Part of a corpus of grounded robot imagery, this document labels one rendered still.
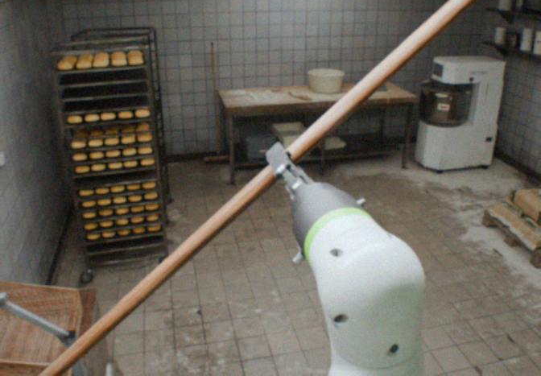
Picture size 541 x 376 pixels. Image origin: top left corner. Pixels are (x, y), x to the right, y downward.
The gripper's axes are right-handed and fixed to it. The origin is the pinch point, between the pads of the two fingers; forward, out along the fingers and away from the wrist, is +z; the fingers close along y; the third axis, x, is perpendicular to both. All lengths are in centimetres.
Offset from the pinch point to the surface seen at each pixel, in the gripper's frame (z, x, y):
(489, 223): 260, 83, 320
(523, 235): 212, 89, 307
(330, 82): 439, 72, 178
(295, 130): 474, 6, 207
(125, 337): 190, -171, 108
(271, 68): 496, 36, 135
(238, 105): 414, -21, 116
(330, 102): 411, 54, 183
